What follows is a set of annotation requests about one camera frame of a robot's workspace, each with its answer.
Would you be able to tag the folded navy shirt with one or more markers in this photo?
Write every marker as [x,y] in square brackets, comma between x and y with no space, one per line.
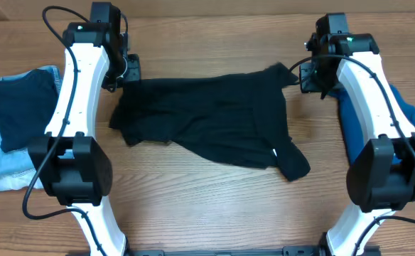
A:
[26,107]

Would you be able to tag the folded light denim jeans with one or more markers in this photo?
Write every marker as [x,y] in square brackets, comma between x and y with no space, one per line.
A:
[16,181]

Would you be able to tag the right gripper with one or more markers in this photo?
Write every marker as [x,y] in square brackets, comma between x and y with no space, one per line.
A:
[306,80]

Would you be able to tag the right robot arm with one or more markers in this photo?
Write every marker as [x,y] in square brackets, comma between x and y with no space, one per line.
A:
[381,180]

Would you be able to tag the folded blue jeans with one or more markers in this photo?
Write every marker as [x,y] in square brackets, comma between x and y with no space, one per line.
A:
[18,161]

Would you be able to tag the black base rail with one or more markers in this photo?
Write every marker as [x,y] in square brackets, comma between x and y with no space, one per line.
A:
[285,251]

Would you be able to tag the blue t-shirt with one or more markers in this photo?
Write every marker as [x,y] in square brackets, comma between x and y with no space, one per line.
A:
[350,125]

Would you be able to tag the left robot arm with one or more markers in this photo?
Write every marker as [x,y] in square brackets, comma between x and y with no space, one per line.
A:
[69,162]

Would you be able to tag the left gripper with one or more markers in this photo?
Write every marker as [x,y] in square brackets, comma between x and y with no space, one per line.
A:
[133,69]

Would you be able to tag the black t-shirt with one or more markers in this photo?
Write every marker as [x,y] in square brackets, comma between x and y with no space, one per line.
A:
[236,119]

